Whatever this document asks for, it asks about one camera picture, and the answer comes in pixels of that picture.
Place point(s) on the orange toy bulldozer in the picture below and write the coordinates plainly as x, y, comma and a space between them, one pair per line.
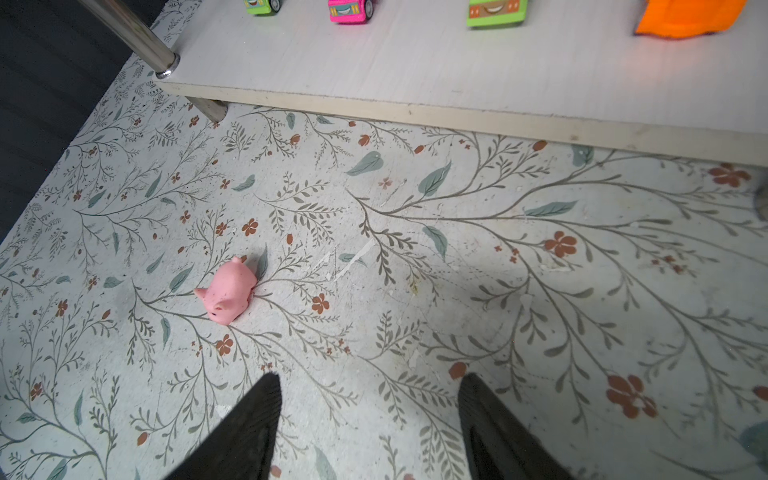
682, 19

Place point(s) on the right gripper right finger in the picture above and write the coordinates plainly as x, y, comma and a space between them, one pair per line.
497, 444

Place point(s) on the white two-tier shelf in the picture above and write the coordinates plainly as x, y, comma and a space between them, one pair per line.
572, 72

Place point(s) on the green orange mixer toy truck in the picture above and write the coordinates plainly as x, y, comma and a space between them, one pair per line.
263, 7

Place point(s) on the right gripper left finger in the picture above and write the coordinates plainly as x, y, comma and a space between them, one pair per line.
242, 445

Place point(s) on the green pink mixer toy truck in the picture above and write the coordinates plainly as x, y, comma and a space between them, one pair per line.
488, 13

